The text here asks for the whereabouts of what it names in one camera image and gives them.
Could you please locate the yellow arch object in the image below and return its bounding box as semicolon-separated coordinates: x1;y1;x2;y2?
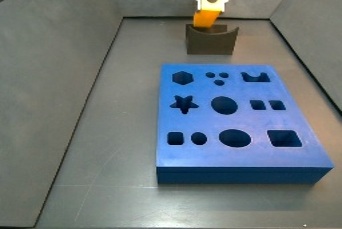
193;0;221;28

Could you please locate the black curved fixture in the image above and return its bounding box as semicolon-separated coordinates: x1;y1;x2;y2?
185;24;239;55

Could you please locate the blue shape sorter block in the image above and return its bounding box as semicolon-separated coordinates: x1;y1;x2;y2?
156;64;334;184

